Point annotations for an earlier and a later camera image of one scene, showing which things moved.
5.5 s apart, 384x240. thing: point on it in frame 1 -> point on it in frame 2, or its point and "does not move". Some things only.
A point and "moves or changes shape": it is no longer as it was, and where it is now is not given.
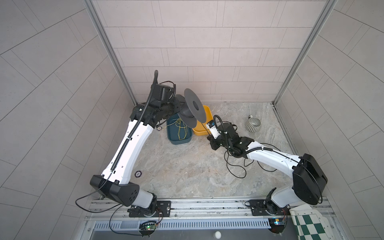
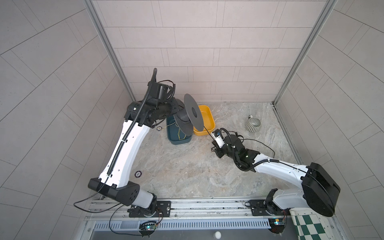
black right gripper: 211,140 -> 217,150
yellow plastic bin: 201,128 does not move
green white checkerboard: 310,224 does not move
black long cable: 250,151 moves or changes shape
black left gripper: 175,107 does not move
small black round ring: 138,173 does not move
